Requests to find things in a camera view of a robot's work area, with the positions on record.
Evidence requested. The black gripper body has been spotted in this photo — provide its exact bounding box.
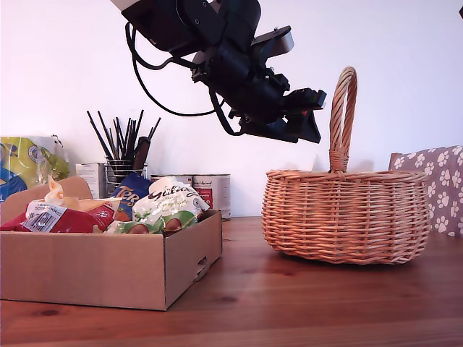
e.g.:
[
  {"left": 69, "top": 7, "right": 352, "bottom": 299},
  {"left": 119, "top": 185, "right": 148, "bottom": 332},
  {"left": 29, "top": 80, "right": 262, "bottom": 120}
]
[{"left": 224, "top": 64, "right": 292, "bottom": 137}]

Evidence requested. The woven wicker basket with handle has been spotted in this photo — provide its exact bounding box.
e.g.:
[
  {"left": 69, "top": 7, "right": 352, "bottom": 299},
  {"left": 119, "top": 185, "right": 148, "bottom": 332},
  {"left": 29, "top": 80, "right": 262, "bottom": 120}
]
[{"left": 260, "top": 66, "right": 433, "bottom": 266}]

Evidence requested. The brown cardboard box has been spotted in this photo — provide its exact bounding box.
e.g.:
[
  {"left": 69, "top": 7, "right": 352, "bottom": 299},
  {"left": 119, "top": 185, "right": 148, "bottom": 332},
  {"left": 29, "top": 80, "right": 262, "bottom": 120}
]
[{"left": 0, "top": 176, "right": 224, "bottom": 312}]

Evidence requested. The tin can red label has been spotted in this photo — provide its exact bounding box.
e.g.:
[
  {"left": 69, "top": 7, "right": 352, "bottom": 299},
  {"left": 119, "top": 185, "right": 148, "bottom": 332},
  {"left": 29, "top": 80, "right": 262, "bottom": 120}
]
[{"left": 192, "top": 173, "right": 232, "bottom": 222}]

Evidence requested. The thin black stick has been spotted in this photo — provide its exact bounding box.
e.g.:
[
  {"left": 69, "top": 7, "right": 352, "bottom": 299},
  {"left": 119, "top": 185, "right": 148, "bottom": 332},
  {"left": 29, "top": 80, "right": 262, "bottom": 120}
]
[
  {"left": 96, "top": 110, "right": 120, "bottom": 160},
  {"left": 114, "top": 116, "right": 126, "bottom": 160},
  {"left": 86, "top": 110, "right": 115, "bottom": 160},
  {"left": 146, "top": 116, "right": 162, "bottom": 142},
  {"left": 128, "top": 108, "right": 145, "bottom": 160},
  {"left": 124, "top": 116, "right": 132, "bottom": 160}
]

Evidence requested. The blue snack bag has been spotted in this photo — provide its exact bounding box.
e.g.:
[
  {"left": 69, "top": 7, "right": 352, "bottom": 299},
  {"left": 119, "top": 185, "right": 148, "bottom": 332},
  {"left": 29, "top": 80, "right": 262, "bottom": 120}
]
[{"left": 110, "top": 171, "right": 155, "bottom": 222}]

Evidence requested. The white carton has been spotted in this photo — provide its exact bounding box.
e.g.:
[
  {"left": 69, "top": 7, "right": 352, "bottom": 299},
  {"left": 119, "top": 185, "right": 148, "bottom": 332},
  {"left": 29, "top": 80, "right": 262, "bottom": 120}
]
[{"left": 75, "top": 162, "right": 108, "bottom": 200}]

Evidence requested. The red snack bag white label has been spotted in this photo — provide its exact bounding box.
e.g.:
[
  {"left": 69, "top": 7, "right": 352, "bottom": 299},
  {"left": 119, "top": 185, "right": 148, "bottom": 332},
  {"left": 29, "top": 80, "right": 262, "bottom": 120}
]
[{"left": 0, "top": 200, "right": 116, "bottom": 235}]

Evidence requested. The pale yellow snack bag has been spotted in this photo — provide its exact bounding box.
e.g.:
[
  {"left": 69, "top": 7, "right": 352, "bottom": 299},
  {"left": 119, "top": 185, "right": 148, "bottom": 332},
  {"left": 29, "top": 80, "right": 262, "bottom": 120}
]
[{"left": 43, "top": 174, "right": 122, "bottom": 214}]

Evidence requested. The yellow green printed plastic bag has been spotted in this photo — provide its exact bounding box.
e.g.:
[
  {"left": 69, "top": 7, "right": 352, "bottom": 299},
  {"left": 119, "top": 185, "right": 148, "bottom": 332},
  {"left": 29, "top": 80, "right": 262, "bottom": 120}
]
[{"left": 0, "top": 135, "right": 69, "bottom": 203}]

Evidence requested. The pale grey gripper camera box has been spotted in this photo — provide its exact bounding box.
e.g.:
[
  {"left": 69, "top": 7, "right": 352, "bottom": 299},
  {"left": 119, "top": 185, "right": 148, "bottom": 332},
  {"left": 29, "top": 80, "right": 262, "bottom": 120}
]
[{"left": 250, "top": 25, "right": 296, "bottom": 61}]

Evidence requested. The brown wooden tool handle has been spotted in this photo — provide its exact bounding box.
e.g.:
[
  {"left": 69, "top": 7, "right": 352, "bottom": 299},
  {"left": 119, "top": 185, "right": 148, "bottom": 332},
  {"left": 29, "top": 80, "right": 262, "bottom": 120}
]
[{"left": 133, "top": 136, "right": 151, "bottom": 171}]

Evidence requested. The metal wire utensil holder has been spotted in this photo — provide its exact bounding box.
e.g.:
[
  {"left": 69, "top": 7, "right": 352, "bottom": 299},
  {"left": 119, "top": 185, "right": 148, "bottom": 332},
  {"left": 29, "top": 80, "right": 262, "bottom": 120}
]
[{"left": 104, "top": 157, "right": 149, "bottom": 198}]

